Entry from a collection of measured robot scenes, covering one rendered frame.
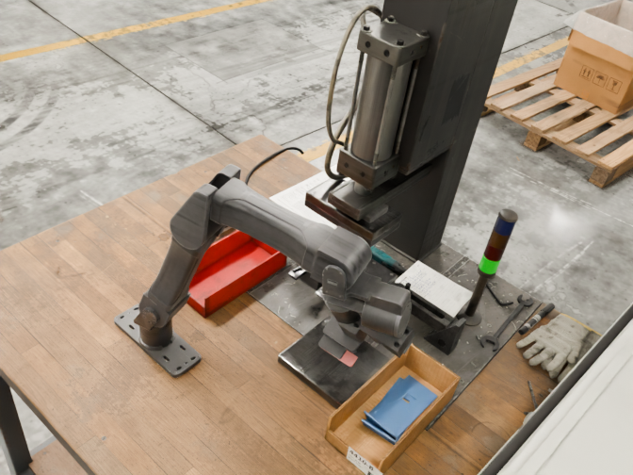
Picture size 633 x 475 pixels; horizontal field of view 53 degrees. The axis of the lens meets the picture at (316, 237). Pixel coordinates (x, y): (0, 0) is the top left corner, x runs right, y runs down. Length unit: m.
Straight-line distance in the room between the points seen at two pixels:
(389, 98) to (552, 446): 0.88
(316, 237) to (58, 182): 2.53
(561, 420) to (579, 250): 3.13
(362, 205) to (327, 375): 0.34
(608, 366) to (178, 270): 0.86
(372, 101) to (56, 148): 2.63
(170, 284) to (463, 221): 2.36
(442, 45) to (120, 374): 0.84
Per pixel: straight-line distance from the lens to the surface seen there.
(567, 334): 1.54
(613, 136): 4.29
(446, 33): 1.16
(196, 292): 1.43
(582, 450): 0.32
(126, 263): 1.51
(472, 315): 1.49
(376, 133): 1.18
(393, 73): 1.11
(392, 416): 1.26
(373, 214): 1.28
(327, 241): 0.92
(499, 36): 1.37
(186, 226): 1.01
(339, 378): 1.28
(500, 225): 1.32
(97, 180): 3.34
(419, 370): 1.33
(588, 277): 3.30
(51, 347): 1.37
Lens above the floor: 1.92
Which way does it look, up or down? 40 degrees down
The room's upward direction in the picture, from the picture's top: 9 degrees clockwise
